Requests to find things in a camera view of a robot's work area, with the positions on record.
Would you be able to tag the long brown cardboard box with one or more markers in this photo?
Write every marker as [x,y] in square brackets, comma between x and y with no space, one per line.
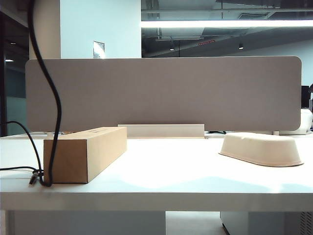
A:
[73,156]

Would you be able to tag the grey fabric desk divider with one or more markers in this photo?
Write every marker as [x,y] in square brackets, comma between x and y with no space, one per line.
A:
[166,95]

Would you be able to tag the black monitor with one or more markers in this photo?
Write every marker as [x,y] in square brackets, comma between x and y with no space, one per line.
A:
[305,96]

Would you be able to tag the aluminium divider base rail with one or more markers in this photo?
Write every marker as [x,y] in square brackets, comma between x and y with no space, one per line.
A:
[36,133]

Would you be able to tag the framed wall notice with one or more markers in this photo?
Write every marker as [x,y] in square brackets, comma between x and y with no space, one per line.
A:
[98,50]

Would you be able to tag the white rounded appliance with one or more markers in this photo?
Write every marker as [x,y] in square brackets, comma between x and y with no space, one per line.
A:
[306,122]

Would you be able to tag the beige pulp tray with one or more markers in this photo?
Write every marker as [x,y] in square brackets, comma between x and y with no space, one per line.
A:
[261,149]

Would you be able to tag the white cabinet under desk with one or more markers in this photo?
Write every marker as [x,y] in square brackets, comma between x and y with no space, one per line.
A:
[264,224]

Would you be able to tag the long ceiling light strip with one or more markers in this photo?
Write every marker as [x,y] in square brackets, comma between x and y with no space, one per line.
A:
[220,23]

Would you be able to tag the white desk leg panel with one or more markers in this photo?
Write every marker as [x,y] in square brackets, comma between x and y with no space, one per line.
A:
[85,224]

